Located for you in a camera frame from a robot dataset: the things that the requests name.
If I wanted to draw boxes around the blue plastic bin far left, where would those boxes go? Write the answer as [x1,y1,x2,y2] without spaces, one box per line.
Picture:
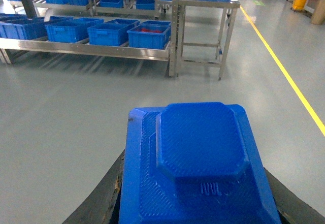
[1,18,47,40]

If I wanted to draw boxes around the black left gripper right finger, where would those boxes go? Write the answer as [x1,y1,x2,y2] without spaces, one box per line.
[264,168,324,224]

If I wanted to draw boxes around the blue block part with knob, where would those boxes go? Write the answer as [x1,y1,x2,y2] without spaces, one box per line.
[119,102,280,223]

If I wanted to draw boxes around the red parts in bin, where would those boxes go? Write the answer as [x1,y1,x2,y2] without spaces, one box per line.
[136,27,163,34]

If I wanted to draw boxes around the blue bin with red parts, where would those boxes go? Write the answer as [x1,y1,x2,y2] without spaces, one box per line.
[127,24,171,50]

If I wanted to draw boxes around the empty blue plastic bin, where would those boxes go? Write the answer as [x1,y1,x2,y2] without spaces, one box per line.
[87,19,140,46]

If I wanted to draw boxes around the stainless steel flow rack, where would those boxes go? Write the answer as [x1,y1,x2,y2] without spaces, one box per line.
[1,0,180,77]

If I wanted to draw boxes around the stainless steel side table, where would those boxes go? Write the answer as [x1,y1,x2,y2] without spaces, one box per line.
[176,0,240,79]

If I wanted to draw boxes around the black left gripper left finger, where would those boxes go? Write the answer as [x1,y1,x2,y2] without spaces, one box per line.
[64,151,125,223]

